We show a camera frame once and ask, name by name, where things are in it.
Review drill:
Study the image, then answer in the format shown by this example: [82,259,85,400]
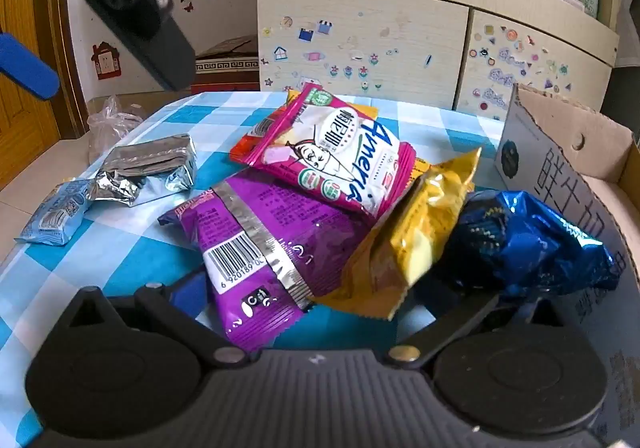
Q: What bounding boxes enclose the blue checkered tablecloth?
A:
[0,90,508,448]

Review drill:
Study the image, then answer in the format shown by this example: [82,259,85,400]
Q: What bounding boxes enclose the flat yellow snack packet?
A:
[285,88,436,179]

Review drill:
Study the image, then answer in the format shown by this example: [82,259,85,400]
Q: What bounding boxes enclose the silver foil snack packet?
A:
[92,133,197,209]

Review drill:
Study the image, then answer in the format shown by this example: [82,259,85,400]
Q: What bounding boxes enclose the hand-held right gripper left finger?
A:
[67,272,257,370]

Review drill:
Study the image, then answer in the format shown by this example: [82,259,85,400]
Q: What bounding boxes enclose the clear plastic bag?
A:
[87,95,146,163]

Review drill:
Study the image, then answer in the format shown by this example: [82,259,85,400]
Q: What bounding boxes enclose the cardboard box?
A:
[492,82,640,448]

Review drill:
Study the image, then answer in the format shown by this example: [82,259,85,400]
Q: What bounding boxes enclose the pink and white snack packet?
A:
[242,82,417,221]

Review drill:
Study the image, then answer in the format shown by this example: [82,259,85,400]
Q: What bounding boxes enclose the orange-red snack packet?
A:
[230,134,262,163]

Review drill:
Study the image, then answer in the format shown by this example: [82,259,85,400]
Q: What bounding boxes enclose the light blue small snack packet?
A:
[15,178,98,246]

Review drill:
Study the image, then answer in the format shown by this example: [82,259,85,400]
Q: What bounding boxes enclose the cream cabinet with stickers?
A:
[250,0,623,121]

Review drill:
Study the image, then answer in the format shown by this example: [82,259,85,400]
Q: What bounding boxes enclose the purple snack packet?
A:
[159,168,381,354]

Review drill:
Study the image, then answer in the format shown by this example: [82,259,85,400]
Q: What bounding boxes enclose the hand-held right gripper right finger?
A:
[387,294,502,371]

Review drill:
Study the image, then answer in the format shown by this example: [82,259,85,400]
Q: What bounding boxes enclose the shiny blue snack packet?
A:
[445,190,621,301]

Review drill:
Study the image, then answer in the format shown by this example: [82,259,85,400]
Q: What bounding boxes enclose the red house socket sticker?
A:
[91,42,122,79]

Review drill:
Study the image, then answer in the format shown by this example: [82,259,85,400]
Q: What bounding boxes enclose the wooden door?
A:
[0,0,91,189]

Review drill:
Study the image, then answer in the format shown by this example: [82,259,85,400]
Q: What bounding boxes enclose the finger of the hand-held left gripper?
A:
[0,32,59,100]
[84,0,197,91]

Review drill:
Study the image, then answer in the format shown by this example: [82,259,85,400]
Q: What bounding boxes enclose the yellow snack packet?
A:
[312,148,483,321]
[285,88,436,179]

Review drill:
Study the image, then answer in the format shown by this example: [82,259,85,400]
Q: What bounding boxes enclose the red-brown gift box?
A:
[192,35,261,93]

